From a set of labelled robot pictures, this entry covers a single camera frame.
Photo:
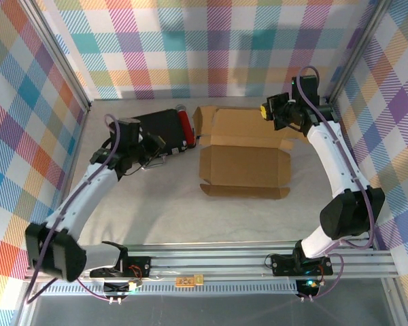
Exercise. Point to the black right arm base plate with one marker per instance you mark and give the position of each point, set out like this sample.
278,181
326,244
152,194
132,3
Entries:
282,265

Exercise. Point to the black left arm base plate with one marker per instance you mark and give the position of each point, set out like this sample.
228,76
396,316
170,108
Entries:
137,266

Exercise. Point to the red cylinder with grey cap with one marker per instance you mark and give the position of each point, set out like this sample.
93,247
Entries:
186,127

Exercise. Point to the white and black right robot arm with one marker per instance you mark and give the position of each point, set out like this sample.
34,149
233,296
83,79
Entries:
333,159

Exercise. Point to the black controller board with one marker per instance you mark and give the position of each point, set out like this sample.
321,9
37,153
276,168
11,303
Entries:
307,287
119,288

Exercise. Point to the aluminium frame post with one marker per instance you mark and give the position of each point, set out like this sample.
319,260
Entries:
357,51
54,51

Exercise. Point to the aluminium frame rail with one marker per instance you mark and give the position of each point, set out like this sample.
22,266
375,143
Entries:
211,259

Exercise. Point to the black flat case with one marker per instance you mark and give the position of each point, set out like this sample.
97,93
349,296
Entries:
161,125

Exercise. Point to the brown cardboard paper box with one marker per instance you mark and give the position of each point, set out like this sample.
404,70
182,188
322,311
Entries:
245,159

